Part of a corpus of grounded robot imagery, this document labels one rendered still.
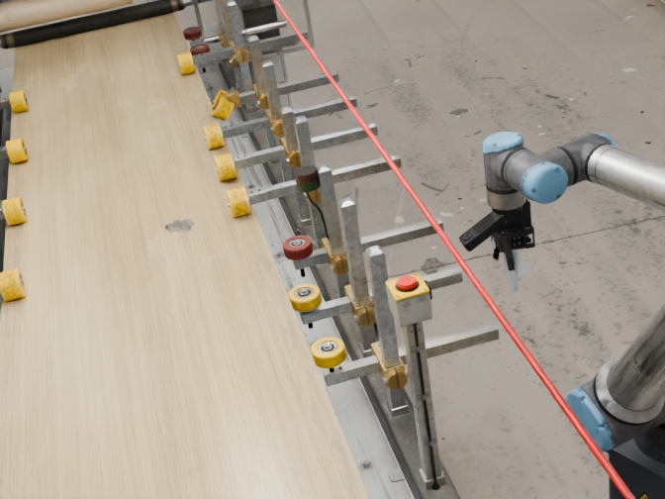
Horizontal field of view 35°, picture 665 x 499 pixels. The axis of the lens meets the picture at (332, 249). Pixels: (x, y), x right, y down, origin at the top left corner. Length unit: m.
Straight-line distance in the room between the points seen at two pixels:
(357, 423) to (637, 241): 2.08
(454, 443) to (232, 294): 1.10
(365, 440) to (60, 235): 1.16
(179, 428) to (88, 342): 0.46
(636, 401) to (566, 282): 1.98
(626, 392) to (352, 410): 0.78
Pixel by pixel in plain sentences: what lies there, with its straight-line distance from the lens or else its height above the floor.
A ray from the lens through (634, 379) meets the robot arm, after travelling 2.19.
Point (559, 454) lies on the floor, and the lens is 3.44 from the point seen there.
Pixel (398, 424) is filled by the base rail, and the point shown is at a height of 0.70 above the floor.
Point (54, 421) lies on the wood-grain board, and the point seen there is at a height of 0.90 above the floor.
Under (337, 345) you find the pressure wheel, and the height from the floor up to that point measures 0.91.
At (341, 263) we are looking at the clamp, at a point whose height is 0.85.
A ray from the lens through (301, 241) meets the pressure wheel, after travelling 2.88.
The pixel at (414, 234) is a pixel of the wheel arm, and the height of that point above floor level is 0.85.
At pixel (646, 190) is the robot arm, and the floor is 1.29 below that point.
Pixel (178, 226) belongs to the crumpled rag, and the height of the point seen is 0.91.
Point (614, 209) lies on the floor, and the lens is 4.68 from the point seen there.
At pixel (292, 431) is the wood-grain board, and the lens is 2.25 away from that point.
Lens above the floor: 2.35
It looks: 31 degrees down
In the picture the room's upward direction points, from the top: 10 degrees counter-clockwise
